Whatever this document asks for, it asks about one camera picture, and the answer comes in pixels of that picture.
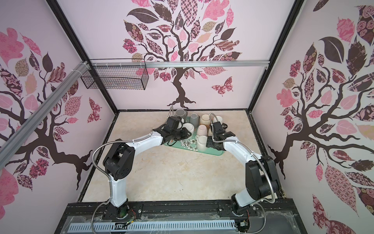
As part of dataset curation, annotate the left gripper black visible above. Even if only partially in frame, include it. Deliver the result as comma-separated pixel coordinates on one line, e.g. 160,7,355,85
171,128,193,141

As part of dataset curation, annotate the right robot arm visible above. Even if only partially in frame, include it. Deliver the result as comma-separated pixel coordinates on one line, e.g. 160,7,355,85
206,121,281,215

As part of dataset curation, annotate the white and black mug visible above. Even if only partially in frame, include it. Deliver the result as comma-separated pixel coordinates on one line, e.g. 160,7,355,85
211,116,228,129

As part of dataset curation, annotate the pale pink mug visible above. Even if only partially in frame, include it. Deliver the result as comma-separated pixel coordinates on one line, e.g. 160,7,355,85
196,125,208,136

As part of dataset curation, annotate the white ribbed base mug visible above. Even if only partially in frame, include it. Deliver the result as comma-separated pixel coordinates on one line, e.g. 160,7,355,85
183,123,195,134

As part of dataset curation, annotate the cream beige mug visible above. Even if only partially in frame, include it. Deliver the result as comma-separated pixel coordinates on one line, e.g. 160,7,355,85
195,136,207,152

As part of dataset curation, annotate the dark grey mug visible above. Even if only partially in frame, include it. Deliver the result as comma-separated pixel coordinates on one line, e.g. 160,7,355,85
175,109,188,120

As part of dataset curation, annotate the cream and peach mug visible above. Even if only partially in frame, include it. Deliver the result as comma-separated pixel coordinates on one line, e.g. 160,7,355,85
199,114,210,130

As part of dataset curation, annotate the light grey mug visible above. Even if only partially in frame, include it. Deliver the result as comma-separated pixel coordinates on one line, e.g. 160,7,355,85
189,113,200,128

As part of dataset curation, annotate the green floral serving tray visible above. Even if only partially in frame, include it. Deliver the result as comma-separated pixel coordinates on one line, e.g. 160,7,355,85
164,131,224,156

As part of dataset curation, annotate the aluminium rail back wall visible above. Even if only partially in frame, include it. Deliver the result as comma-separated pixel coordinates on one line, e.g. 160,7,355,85
91,60,270,68

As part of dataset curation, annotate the aluminium rail wall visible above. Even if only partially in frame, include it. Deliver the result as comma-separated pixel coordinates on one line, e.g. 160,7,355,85
91,60,270,68
1,61,89,168

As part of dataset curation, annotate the black wire basket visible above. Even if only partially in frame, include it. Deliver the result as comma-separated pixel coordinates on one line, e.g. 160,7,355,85
80,58,149,90

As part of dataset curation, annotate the white slotted cable duct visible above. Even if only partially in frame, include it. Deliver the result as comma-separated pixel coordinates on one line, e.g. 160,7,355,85
67,220,236,234

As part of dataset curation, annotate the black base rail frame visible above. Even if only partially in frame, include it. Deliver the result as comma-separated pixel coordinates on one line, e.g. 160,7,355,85
56,199,306,234

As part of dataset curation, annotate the aluminium rail left wall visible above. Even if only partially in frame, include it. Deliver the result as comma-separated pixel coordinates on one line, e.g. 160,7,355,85
1,61,89,168

